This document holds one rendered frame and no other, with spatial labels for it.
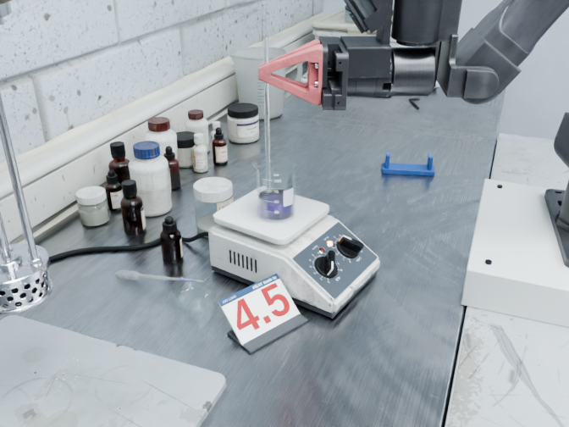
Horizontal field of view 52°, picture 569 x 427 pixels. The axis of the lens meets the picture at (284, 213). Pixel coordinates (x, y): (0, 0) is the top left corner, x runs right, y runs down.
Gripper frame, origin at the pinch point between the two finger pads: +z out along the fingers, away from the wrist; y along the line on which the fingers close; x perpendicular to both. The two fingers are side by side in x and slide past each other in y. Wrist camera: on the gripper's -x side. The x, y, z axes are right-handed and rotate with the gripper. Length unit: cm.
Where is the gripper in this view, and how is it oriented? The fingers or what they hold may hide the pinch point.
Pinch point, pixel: (265, 72)
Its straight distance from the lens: 71.3
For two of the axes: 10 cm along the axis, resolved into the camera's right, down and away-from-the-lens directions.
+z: -10.0, 0.1, -0.2
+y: 0.3, 4.6, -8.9
